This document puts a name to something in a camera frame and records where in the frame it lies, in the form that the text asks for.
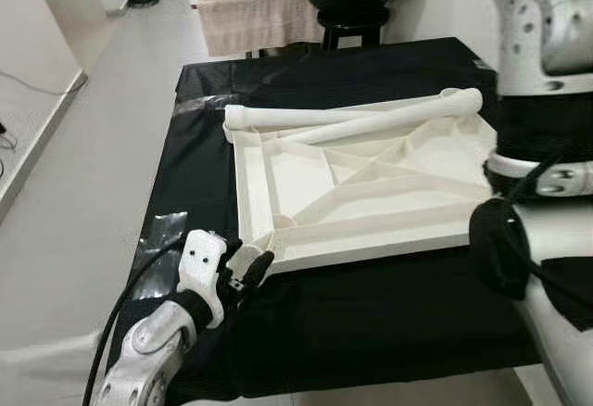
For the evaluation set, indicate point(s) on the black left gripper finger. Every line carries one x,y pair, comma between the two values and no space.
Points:
259,269
232,250

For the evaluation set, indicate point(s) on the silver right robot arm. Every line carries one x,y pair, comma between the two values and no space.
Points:
547,17

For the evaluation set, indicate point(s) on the black tablecloth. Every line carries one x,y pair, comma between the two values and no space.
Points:
371,323

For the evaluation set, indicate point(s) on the white plastic table top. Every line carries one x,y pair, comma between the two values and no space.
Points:
371,197

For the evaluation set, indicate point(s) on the beige striped towel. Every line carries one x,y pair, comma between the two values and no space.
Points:
255,26

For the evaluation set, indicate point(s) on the black wooden stool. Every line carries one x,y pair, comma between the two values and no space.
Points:
354,31

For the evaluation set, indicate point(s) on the grey tape piece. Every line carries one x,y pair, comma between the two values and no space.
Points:
484,60

